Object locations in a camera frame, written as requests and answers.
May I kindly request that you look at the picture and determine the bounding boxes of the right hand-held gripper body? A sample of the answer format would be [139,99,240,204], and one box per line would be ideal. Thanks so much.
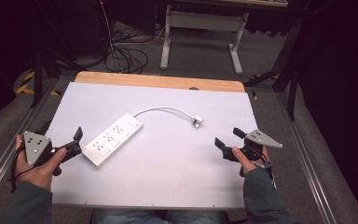
[222,129,283,162]

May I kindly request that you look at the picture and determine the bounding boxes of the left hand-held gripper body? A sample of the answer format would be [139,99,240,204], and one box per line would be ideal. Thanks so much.
[22,130,83,176]

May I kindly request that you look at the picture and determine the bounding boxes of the white power strip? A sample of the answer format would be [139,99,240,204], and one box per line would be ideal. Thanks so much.
[81,112,145,169]

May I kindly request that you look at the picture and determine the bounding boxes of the person's right hand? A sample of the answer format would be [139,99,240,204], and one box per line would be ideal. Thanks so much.
[231,146,272,175]

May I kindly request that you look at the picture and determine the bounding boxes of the person's left hand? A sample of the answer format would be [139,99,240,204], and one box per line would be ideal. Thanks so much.
[14,134,68,191]

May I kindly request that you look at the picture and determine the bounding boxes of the black tripod stand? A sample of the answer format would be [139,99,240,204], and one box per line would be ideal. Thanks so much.
[242,17,304,121]
[29,0,87,109]

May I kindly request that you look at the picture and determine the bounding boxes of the white table board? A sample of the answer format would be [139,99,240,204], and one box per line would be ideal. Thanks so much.
[45,81,259,210]

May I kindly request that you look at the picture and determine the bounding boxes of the wooden table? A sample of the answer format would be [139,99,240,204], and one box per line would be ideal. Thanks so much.
[74,71,246,93]

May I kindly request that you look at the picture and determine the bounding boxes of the person's legs in jeans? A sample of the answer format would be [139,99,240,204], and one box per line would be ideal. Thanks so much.
[89,208,229,224]

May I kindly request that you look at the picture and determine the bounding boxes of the aluminium floor rail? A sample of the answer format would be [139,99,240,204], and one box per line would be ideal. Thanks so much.
[276,92,338,224]
[0,77,60,203]

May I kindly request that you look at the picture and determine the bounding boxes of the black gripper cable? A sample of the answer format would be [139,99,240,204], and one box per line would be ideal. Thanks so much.
[259,153,278,189]
[9,144,40,194]

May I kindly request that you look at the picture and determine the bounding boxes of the white power cable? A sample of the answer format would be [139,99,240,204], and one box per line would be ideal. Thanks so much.
[132,105,197,120]

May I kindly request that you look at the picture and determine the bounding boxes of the black floor cables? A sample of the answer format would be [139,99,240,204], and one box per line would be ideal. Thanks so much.
[103,26,150,75]

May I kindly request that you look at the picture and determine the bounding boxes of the red cable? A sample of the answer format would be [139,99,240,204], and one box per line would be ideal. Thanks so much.
[98,0,115,50]

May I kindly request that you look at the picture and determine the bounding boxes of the white metal desk frame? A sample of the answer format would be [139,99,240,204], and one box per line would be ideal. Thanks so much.
[159,4,250,76]

